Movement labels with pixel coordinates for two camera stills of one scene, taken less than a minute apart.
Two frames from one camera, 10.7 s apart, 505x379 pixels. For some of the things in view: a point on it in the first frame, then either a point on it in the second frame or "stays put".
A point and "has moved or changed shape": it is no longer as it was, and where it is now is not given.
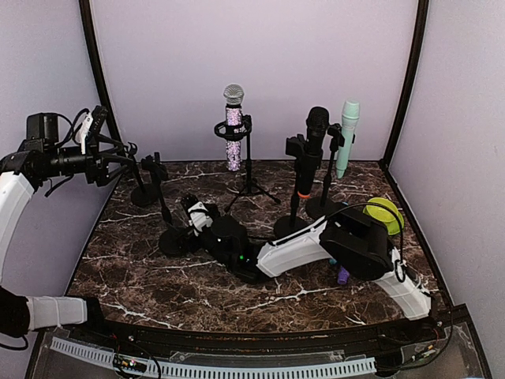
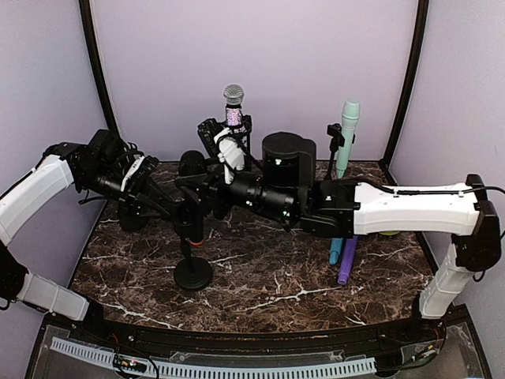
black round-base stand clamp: (296, 148) → (190, 275)
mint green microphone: (349, 121) stays put
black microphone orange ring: (317, 122) → (192, 195)
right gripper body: (187, 233) → (221, 166)
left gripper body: (94, 171) → (129, 196)
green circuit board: (128, 363) stays put
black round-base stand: (141, 196) has moved or changed shape
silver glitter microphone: (233, 95) stays put
